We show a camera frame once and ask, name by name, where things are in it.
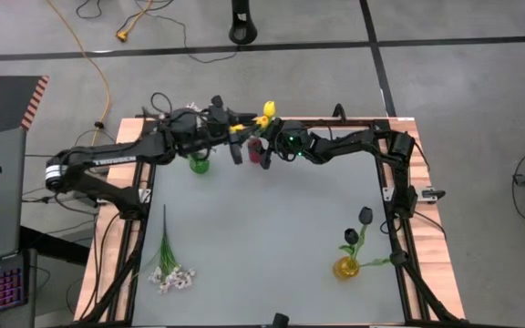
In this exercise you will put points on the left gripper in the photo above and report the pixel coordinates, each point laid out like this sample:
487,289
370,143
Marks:
198,127

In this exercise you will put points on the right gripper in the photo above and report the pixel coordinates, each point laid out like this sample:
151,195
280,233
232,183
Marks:
296,150

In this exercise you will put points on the white artificial flower bunch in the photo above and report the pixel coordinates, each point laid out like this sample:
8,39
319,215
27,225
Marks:
192,106
167,257

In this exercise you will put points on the black artificial tulip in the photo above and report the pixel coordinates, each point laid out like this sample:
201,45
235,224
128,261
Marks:
351,236
365,215

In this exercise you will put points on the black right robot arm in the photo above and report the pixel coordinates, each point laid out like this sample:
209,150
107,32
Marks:
358,141

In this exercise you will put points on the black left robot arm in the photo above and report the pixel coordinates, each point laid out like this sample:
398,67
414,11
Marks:
107,157

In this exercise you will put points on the red vase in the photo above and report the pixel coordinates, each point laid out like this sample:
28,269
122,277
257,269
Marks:
255,152

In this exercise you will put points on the green glass vase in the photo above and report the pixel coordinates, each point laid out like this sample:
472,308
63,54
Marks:
198,165

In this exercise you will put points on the amber glass vase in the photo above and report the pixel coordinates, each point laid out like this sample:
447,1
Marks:
345,269

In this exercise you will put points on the black round stand base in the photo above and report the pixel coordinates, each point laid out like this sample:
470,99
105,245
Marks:
243,32

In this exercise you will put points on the grey table mat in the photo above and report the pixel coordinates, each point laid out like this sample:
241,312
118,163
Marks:
290,282

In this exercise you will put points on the black orange-edged foam mat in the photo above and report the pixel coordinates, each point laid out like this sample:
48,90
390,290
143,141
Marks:
3,102

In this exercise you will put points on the black aluminium table frame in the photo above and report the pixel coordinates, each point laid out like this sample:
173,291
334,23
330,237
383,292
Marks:
349,122

